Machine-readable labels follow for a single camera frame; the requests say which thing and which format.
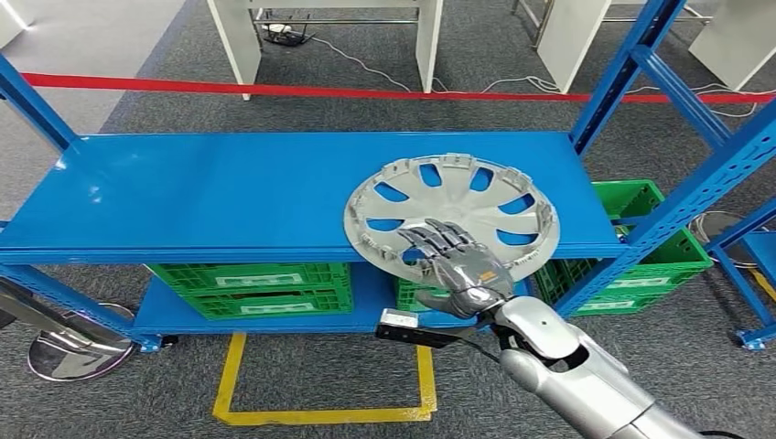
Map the green plastic crate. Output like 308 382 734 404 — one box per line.
393 275 534 299
533 179 715 299
184 285 355 321
572 278 686 317
146 262 351 295
396 294 439 314

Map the red barrier belt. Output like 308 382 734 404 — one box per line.
21 72 776 105

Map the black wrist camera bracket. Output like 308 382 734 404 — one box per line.
374 324 505 365

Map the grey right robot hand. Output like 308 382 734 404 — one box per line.
398 218 515 320

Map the white floor cable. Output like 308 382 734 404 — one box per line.
624 83 776 119
308 36 562 96

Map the silver plastic wheel hubcap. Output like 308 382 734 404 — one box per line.
343 153 561 286

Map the blue metal shelf rack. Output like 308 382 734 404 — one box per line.
0 0 776 354
706 197 776 351

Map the black router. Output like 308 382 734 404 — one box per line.
262 23 317 48

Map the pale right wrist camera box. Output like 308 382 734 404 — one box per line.
380 307 421 328

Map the chrome barrier stanchion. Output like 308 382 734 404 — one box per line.
691 210 771 268
0 278 139 383

